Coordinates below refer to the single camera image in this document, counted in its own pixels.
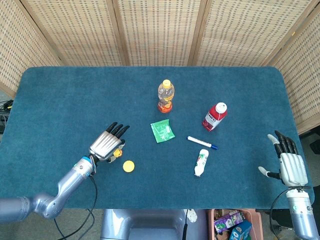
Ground silver robot torso base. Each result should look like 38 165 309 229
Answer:
100 208 209 240

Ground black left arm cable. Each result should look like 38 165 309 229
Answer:
53 172 99 240

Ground black cables on floor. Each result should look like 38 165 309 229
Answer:
0 99 15 135

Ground pink storage bin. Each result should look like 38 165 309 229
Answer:
207 208 264 240

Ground teal table cloth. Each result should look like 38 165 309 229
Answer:
0 66 315 210

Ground purple carton box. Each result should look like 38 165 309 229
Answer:
214 209 245 235

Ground small white yogurt bottle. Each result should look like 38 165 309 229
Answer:
193 148 210 178

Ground black torso cable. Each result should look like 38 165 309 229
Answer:
182 208 189 240

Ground orange drink bottle yellow cap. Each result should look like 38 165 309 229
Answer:
157 79 175 115

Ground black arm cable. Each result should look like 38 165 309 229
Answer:
269 186 293 237
53 172 99 240

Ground green foil sachet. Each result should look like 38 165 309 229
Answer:
150 118 176 144

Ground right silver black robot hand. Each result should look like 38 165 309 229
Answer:
258 130 309 187

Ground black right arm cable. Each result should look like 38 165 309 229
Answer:
269 186 293 237

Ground pale yellow round disc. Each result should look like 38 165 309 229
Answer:
122 160 135 173

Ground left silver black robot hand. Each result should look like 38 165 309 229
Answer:
88 121 131 164

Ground red NFC juice bottle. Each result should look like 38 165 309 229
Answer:
202 102 228 132

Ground white marker blue cap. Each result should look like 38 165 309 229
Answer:
186 135 219 151

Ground woven bamboo folding screen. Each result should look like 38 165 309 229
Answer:
0 0 320 135

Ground blue snack box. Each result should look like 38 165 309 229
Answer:
229 219 253 240

